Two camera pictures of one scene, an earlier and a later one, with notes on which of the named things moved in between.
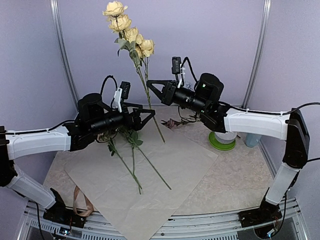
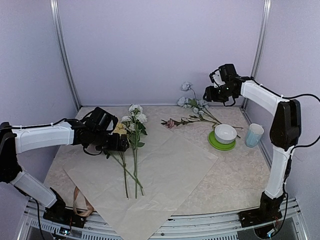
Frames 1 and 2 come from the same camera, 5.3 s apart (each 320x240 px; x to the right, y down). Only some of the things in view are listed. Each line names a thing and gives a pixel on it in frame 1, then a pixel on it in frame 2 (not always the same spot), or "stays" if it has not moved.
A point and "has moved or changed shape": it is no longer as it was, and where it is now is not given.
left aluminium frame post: (63, 52) stays
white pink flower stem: (132, 136) has moved or changed shape
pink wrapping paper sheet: (137, 178) stays
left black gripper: (136, 124) → (115, 146)
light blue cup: (251, 139) stays
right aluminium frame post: (259, 56) stays
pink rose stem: (112, 146) has moved or changed shape
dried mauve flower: (170, 123) stays
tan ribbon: (90, 206) stays
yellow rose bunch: (139, 48) → (120, 129)
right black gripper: (167, 95) → (210, 95)
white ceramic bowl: (226, 138) stays
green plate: (220, 146) stays
